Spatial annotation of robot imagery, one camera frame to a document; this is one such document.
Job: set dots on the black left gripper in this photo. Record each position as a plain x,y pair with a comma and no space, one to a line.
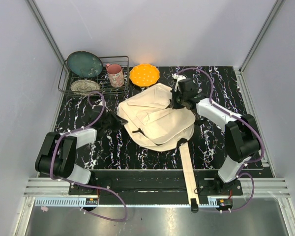
118,121

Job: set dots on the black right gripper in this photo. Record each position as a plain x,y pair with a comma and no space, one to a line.
175,91

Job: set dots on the cream canvas backpack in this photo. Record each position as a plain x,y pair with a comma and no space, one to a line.
153,124

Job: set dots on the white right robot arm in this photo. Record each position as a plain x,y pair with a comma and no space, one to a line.
242,139

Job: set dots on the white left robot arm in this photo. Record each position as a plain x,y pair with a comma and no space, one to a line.
58,151

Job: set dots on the yellow polka dot plate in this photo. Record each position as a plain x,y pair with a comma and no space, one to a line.
144,75

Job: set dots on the speckled beige plate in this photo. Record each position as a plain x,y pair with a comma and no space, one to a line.
84,87

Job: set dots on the pink ghost pattern mug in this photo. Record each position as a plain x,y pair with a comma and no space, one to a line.
115,74

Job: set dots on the dark teal plate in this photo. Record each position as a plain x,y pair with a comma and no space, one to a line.
84,64

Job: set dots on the grey wire dish rack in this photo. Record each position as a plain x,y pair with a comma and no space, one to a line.
102,79

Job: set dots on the aluminium front rail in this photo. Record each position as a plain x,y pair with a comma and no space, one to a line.
263,187

